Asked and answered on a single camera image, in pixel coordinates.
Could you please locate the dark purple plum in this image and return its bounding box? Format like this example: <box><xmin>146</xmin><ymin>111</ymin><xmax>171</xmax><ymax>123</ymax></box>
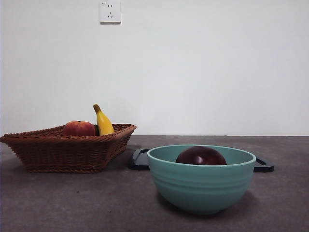
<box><xmin>175</xmin><ymin>145</ymin><xmax>227</xmax><ymax>166</ymax></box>

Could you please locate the mint green bowl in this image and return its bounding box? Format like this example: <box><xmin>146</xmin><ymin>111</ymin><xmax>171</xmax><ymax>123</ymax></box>
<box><xmin>147</xmin><ymin>144</ymin><xmax>256</xmax><ymax>215</ymax></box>

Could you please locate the dark teal rectangular tray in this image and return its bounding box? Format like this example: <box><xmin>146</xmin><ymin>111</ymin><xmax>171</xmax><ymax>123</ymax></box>
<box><xmin>127</xmin><ymin>148</ymin><xmax>275</xmax><ymax>173</ymax></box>

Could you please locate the yellow banana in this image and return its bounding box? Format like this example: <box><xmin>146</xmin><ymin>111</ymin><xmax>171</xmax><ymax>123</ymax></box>
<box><xmin>93</xmin><ymin>103</ymin><xmax>115</xmax><ymax>136</ymax></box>

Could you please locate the red yellow apple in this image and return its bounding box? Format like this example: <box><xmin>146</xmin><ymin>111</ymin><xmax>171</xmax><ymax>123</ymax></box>
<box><xmin>62</xmin><ymin>120</ymin><xmax>96</xmax><ymax>136</ymax></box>

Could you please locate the brown wicker basket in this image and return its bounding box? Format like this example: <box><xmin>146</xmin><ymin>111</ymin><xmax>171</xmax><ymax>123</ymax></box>
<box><xmin>0</xmin><ymin>123</ymin><xmax>137</xmax><ymax>174</ymax></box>

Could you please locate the white wall socket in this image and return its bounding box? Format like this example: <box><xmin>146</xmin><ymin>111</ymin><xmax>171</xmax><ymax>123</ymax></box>
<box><xmin>100</xmin><ymin>1</ymin><xmax>122</xmax><ymax>24</ymax></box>

